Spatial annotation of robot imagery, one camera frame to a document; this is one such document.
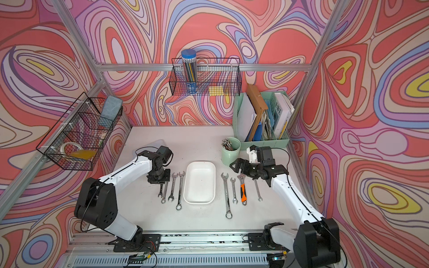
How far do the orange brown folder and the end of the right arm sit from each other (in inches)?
10.7

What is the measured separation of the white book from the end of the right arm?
34 cm

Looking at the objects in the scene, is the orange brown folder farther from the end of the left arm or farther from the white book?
the end of the left arm

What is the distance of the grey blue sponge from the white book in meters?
0.84

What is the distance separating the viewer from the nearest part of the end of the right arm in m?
0.58

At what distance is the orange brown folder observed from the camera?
86 centimetres

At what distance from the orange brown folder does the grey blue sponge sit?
0.71m

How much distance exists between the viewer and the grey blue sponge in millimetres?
819
